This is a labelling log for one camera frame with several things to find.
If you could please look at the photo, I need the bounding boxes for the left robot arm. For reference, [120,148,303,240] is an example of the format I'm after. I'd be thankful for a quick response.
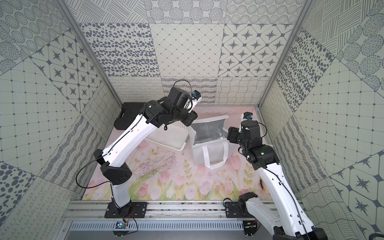
[97,99,200,211]

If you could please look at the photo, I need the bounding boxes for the yellow handled pliers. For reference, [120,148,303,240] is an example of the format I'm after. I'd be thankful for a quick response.
[260,178,266,192]

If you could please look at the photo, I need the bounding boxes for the black plastic tool case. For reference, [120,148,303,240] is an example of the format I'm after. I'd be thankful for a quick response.
[114,103,145,130]

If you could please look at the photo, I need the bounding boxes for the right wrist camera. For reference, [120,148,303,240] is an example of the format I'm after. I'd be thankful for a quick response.
[241,112,253,121]

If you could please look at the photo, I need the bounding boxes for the white vent grille strip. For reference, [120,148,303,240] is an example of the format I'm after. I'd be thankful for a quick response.
[70,220,243,231]

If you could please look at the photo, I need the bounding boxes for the floral pink table mat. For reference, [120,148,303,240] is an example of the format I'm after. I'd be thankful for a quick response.
[82,106,272,201]

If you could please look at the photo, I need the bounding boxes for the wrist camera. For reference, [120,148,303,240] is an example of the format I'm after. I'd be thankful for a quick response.
[241,112,253,121]
[187,90,202,113]

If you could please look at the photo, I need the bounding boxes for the aluminium mounting rail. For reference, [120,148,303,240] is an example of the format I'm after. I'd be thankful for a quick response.
[63,200,246,221]

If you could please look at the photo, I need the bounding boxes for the white perforated plastic basket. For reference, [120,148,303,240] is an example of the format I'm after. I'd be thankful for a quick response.
[145,122,189,154]

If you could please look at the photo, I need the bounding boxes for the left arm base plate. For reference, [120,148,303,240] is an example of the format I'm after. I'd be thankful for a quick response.
[105,202,148,219]

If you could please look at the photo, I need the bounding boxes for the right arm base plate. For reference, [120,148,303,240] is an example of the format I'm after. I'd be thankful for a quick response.
[222,192,258,219]

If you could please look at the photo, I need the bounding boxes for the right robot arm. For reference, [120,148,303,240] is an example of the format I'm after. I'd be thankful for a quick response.
[227,120,328,240]

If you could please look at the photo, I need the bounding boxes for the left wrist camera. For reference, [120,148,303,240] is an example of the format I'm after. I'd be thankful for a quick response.
[187,90,202,113]

